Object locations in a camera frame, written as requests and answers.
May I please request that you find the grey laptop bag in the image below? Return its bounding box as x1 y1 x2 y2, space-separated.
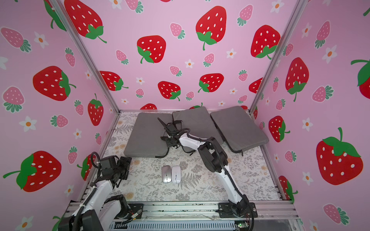
124 113 172 158
210 106 269 153
172 106 224 146

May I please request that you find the silver computer mouse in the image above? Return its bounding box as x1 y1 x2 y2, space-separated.
161 165 172 183

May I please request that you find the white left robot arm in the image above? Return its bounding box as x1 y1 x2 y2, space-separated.
56 152 142 231

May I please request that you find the aluminium frame post left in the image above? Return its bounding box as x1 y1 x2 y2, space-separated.
50 0 120 114

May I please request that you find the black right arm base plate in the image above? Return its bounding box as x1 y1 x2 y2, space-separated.
216 202 258 218

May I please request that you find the aluminium frame post right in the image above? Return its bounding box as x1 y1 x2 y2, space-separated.
249 0 308 115

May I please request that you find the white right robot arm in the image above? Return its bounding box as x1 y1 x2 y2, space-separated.
158 118 252 218

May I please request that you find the aluminium frame post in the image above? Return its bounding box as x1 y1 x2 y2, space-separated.
50 0 120 114
249 0 308 115

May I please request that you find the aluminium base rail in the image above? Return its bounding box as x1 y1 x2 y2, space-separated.
62 200 303 231

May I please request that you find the white computer mouse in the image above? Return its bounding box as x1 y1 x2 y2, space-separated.
172 166 182 184

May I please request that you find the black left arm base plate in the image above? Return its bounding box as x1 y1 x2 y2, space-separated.
115 203 144 220

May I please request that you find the floral patterned table mat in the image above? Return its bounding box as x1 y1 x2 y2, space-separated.
105 112 280 202

